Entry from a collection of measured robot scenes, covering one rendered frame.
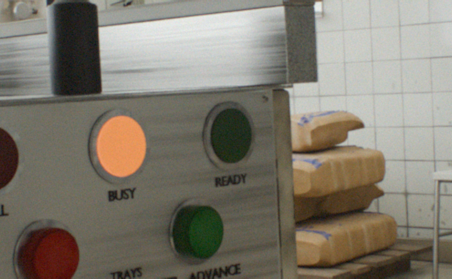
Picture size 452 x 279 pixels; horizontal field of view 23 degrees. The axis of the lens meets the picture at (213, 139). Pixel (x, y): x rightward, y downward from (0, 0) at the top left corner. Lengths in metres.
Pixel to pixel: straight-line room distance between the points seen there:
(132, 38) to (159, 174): 0.20
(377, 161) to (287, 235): 3.89
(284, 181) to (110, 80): 0.16
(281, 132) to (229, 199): 0.09
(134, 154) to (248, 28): 0.15
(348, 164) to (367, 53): 0.87
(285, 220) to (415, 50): 4.27
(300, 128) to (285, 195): 3.66
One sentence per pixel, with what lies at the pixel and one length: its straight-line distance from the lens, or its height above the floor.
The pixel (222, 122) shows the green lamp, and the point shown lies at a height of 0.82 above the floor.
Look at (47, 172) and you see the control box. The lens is 0.56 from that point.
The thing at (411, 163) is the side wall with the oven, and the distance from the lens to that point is 5.01.
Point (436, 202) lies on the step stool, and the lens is 4.37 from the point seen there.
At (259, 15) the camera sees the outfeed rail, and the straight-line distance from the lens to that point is 0.69.
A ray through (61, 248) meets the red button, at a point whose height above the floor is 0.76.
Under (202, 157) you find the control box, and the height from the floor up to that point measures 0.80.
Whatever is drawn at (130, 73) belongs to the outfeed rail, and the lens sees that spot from 0.79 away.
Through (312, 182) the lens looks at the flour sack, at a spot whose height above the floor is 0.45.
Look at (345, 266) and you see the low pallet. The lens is 4.31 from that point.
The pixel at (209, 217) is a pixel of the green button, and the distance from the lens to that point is 0.62.
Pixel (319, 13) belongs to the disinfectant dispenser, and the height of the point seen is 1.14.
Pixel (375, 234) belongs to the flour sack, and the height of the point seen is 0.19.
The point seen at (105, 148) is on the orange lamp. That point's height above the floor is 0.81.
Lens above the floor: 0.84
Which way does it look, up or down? 3 degrees down
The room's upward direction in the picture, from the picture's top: 3 degrees counter-clockwise
